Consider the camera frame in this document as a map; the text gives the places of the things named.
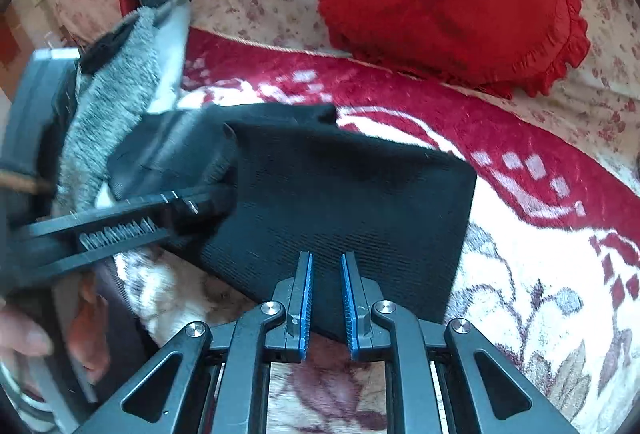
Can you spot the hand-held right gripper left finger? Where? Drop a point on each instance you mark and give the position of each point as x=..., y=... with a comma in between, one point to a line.
x=305, y=309

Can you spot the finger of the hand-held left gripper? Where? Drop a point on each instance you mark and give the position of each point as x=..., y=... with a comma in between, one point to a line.
x=190, y=214
x=115, y=236

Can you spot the black pants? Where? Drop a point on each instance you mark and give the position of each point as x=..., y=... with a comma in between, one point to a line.
x=325, y=194

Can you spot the red and cream floral blanket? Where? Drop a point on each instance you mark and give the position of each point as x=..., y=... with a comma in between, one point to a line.
x=525, y=264

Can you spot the small black cloth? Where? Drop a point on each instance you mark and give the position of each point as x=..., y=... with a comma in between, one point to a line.
x=105, y=51

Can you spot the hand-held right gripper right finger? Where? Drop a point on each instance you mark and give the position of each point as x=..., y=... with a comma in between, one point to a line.
x=350, y=309

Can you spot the white jacket grey fleece lining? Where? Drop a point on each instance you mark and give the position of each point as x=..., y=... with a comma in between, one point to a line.
x=115, y=103

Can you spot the person's left hand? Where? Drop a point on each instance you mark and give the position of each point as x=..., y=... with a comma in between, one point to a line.
x=25, y=334

